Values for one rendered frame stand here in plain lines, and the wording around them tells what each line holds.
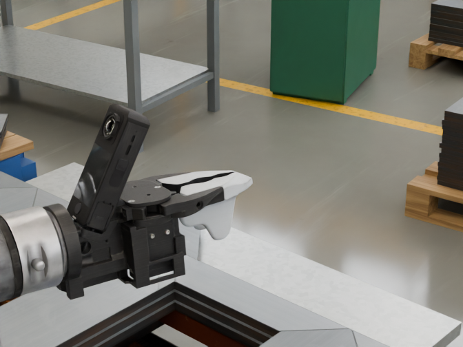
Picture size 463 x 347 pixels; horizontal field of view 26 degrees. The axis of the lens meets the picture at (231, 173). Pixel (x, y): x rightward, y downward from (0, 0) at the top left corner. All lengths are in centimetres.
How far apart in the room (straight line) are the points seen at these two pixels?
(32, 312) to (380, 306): 72
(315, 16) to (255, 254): 300
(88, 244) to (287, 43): 437
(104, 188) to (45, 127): 416
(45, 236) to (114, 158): 9
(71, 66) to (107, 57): 22
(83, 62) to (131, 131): 434
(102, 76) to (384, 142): 142
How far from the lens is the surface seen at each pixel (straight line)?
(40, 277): 90
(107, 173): 91
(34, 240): 89
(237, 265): 225
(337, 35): 516
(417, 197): 410
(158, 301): 194
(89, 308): 190
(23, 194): 235
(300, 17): 520
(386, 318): 209
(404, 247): 393
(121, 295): 193
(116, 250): 94
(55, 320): 187
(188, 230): 231
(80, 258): 91
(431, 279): 374
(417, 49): 589
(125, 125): 90
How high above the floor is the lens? 188
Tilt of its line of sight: 25 degrees down
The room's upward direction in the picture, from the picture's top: straight up
